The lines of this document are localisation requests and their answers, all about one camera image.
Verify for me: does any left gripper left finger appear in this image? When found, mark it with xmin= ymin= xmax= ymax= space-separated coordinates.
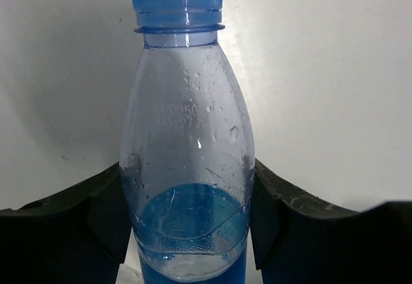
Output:
xmin=1 ymin=164 xmax=131 ymax=283

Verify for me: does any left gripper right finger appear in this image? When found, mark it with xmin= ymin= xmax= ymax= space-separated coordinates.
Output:
xmin=250 ymin=162 xmax=411 ymax=283

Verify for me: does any blue label water bottle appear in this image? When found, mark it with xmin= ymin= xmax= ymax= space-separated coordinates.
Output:
xmin=119 ymin=0 xmax=255 ymax=283

